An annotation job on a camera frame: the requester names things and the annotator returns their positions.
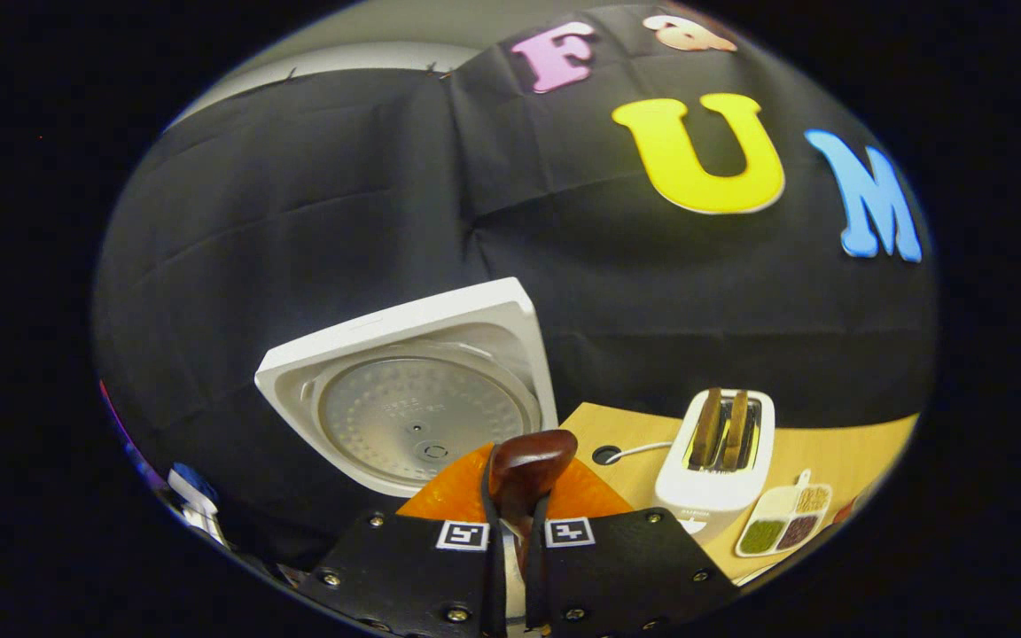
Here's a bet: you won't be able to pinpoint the brown bread slice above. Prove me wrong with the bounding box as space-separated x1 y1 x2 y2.
721 390 751 471
688 387 724 471

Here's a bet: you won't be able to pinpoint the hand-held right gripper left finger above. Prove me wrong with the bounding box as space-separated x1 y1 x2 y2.
298 443 507 638

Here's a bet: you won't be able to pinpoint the white toaster cable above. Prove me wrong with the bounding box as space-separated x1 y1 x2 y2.
608 440 680 463

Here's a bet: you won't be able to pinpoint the black backdrop cloth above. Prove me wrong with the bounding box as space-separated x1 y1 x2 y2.
92 4 937 568

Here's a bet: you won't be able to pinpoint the white rice cooker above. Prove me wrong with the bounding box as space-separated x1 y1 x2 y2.
253 276 560 499

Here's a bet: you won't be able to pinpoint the white toaster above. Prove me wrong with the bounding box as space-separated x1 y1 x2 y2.
654 387 775 543

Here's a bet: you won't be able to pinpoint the white and blue object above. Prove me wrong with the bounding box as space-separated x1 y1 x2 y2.
165 461 228 546

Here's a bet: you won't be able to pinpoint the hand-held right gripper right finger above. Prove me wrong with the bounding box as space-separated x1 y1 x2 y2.
524 456 742 638

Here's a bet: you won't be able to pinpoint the white divided grain dish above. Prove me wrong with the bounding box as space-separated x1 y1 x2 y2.
735 470 833 559

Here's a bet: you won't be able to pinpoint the dark wooden spoon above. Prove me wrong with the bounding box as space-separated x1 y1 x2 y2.
488 430 579 568

